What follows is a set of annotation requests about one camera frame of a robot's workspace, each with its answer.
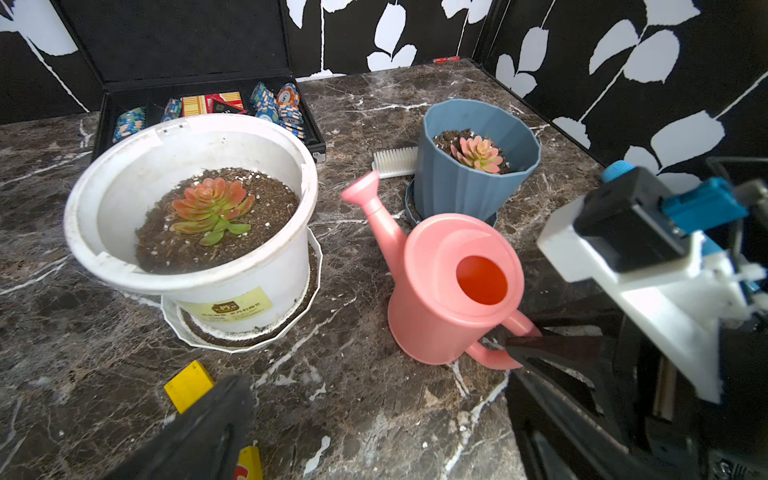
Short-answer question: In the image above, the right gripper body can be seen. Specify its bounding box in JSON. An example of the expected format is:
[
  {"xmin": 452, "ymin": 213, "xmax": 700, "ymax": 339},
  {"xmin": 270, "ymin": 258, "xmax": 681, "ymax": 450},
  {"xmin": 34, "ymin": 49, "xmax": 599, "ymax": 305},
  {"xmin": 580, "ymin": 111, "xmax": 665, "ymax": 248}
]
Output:
[{"xmin": 506, "ymin": 294, "xmax": 666, "ymax": 479}]

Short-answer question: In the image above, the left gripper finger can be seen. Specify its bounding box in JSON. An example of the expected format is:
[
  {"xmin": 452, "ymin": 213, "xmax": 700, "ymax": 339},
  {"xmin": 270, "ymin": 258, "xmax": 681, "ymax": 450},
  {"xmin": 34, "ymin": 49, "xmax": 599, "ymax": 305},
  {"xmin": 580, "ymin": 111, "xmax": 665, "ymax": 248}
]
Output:
[{"xmin": 105, "ymin": 376, "xmax": 253, "ymax": 479}]

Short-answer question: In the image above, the pink watering can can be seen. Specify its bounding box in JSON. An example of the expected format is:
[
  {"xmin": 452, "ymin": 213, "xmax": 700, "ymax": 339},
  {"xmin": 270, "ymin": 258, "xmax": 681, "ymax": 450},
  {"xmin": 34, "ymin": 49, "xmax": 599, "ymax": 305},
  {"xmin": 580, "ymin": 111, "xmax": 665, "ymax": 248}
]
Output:
[{"xmin": 341, "ymin": 171, "xmax": 540, "ymax": 370}]

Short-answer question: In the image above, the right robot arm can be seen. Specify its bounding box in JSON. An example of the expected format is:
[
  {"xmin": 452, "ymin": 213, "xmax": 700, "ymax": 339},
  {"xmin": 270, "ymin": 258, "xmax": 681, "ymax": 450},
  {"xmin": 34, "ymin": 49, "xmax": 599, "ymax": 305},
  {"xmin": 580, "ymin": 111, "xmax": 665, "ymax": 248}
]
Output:
[{"xmin": 506, "ymin": 294, "xmax": 767, "ymax": 479}]

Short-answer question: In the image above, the red-green succulent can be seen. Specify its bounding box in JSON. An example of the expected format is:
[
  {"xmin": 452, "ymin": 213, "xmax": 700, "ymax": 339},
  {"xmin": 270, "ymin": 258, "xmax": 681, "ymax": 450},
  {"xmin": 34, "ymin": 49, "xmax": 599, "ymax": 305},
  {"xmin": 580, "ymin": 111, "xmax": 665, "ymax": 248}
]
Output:
[{"xmin": 169, "ymin": 177, "xmax": 255, "ymax": 247}]

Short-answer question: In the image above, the pink succulent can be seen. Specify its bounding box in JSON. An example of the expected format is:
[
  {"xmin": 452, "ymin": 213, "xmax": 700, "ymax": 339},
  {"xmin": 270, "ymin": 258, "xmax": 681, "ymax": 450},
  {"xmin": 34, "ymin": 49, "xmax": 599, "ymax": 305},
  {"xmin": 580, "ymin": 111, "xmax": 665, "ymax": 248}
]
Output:
[{"xmin": 450, "ymin": 136, "xmax": 503, "ymax": 174}]

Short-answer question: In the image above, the yellow number cube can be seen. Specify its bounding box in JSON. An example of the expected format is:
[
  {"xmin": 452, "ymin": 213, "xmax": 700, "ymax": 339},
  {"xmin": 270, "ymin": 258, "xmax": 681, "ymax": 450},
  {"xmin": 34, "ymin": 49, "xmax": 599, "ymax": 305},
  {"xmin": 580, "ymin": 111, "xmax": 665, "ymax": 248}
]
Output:
[{"xmin": 234, "ymin": 446, "xmax": 263, "ymax": 480}]

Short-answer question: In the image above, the yellow rectangular block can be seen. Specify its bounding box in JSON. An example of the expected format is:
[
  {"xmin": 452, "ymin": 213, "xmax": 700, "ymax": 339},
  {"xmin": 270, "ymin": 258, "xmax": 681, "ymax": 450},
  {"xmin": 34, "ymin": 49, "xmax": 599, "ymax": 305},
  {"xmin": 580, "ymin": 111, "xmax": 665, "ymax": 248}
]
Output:
[{"xmin": 164, "ymin": 360, "xmax": 214, "ymax": 414}]

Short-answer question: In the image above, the white pot saucer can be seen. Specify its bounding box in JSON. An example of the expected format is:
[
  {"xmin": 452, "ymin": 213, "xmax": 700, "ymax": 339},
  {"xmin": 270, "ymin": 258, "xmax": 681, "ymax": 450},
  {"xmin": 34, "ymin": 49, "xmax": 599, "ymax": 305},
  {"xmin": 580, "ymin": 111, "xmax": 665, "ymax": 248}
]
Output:
[{"xmin": 161, "ymin": 228, "xmax": 323, "ymax": 354}]

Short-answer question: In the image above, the white flower pot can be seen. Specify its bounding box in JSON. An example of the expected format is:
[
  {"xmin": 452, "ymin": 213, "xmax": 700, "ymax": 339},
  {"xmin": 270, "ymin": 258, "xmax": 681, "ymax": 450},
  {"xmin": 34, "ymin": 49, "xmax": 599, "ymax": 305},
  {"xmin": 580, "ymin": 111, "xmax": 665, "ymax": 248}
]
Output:
[{"xmin": 64, "ymin": 114, "xmax": 318, "ymax": 332}]

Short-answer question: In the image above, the blue pot saucer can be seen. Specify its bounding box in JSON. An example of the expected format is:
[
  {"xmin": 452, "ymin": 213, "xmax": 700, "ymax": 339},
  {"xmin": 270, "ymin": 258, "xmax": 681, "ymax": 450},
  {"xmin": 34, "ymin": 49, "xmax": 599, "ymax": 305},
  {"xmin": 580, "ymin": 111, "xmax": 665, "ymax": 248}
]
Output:
[{"xmin": 404, "ymin": 180, "xmax": 498, "ymax": 227}]

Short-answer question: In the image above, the blue flower pot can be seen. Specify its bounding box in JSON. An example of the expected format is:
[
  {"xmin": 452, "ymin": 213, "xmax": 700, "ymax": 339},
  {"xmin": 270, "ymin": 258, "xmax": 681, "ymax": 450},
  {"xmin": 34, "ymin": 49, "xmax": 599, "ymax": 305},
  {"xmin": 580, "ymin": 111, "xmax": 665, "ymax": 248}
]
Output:
[{"xmin": 413, "ymin": 99, "xmax": 541, "ymax": 220}]

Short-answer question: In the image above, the white brush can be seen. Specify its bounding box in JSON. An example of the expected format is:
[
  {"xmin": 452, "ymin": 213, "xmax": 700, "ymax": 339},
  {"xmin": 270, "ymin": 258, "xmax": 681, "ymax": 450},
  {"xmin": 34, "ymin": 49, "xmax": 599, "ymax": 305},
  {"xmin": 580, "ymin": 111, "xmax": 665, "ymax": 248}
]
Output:
[{"xmin": 371, "ymin": 147, "xmax": 418, "ymax": 179}]

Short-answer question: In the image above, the red marker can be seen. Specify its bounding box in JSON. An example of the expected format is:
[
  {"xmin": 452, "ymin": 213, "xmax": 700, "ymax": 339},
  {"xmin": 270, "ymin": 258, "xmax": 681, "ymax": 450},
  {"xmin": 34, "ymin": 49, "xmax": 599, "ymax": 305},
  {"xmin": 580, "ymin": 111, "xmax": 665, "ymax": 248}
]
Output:
[{"xmin": 433, "ymin": 56, "xmax": 461, "ymax": 64}]

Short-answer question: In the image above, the black poker chip case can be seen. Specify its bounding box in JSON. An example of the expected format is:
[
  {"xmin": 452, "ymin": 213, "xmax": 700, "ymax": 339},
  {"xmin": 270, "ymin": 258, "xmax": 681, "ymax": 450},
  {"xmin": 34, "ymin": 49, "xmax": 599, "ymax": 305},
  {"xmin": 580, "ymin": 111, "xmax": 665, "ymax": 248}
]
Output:
[{"xmin": 53, "ymin": 0, "xmax": 295, "ymax": 156}]

